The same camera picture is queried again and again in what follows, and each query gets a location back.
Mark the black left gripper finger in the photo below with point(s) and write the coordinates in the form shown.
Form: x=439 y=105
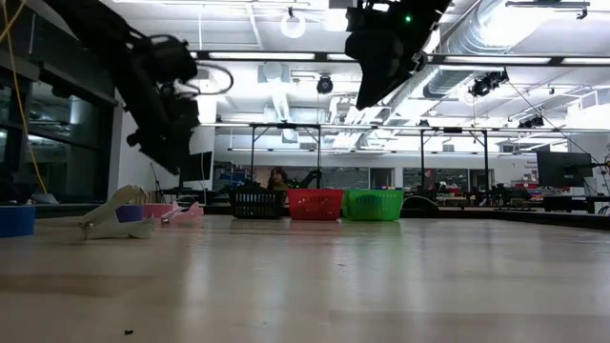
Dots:
x=167 y=143

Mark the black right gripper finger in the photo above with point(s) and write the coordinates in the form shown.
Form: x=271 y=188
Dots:
x=381 y=66

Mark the dark blue tape roll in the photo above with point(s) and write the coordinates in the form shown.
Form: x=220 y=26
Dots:
x=16 y=221

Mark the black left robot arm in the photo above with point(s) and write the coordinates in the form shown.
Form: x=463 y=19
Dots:
x=109 y=38

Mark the pale pink staple remover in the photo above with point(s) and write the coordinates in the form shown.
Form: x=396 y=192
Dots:
x=186 y=216

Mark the purple tape roll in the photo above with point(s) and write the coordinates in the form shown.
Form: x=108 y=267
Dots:
x=128 y=213

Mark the pale grey staple remover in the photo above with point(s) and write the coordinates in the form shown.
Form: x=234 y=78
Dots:
x=114 y=229

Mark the black monitor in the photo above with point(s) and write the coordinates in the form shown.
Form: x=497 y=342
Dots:
x=564 y=169
x=196 y=167

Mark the black background rig stand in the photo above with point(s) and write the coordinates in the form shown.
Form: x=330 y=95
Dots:
x=286 y=126
x=453 y=129

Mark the black ceiling spotlight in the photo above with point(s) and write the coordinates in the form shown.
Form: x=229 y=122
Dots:
x=486 y=83

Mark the black plastic basket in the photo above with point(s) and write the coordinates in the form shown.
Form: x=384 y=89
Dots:
x=257 y=205

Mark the person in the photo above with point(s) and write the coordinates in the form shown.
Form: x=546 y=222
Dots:
x=277 y=180

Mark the green plastic basket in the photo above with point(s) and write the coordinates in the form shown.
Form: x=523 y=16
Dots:
x=374 y=205

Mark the red plastic basket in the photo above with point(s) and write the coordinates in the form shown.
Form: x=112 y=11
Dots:
x=314 y=205

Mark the black hanging camera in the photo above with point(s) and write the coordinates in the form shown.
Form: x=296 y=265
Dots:
x=325 y=85

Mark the silver ventilation duct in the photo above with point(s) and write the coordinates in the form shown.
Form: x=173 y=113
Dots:
x=472 y=33

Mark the black overhead rig frame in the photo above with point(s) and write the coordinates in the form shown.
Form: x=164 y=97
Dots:
x=476 y=60

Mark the black table frame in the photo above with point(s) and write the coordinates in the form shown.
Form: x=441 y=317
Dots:
x=524 y=216

